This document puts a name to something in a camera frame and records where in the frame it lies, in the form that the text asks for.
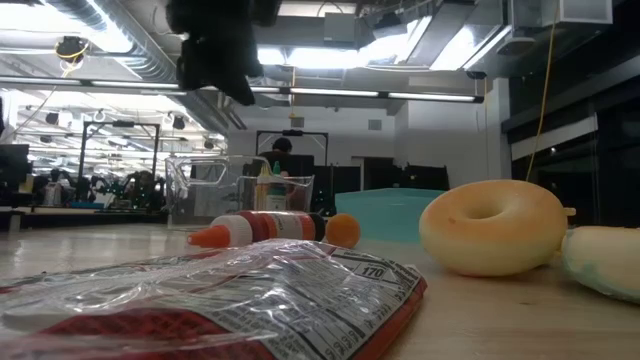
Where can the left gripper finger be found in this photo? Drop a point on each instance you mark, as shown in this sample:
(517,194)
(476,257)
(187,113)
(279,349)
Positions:
(240,91)

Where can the clear plastic container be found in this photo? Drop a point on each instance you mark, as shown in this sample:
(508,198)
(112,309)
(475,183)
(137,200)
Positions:
(210,200)

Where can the orange glue bottle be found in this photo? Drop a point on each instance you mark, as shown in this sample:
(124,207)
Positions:
(280,226)

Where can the red snack packet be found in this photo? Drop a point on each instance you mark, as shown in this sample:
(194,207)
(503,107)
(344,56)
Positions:
(300,300)

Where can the person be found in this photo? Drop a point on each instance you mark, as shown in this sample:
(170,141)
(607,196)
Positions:
(282,146)

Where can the long ceiling light bar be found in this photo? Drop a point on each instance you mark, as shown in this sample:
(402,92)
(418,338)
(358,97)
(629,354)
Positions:
(330,92)

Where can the grey ceiling box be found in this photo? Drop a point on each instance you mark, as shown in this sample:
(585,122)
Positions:
(340,27)

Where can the green cloth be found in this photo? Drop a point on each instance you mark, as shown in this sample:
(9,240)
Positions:
(380,215)

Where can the black cabinet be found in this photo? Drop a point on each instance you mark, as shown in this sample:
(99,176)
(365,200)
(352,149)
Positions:
(407,177)

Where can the background workbench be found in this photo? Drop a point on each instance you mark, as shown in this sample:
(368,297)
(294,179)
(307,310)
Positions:
(75,212)

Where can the black background monitor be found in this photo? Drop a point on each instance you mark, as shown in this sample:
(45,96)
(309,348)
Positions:
(14,165)

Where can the black gantry frame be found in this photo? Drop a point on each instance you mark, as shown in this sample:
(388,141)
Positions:
(122,123)
(292,132)

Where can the silver ventilation duct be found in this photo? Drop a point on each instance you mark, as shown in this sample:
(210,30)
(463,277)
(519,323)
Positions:
(145,55)

